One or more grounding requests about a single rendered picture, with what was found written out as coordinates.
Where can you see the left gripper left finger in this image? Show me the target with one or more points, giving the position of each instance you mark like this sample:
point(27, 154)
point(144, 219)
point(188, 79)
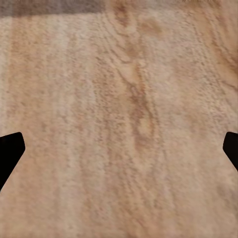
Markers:
point(11, 149)

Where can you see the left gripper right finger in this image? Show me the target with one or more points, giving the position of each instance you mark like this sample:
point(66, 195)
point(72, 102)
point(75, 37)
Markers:
point(230, 147)

